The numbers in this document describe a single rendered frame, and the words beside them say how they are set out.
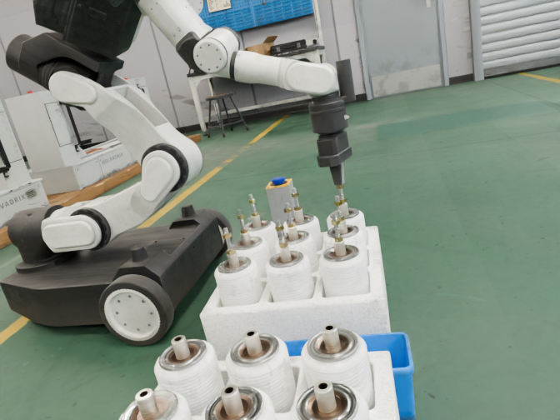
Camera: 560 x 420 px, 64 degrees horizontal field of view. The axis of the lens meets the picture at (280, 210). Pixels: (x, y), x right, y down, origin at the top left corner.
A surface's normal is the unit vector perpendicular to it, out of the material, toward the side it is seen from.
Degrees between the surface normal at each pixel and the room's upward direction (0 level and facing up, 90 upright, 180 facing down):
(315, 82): 90
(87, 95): 90
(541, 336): 0
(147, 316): 90
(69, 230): 90
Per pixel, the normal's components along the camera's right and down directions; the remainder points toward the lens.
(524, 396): -0.20, -0.93
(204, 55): -0.19, 0.56
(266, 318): -0.17, 0.34
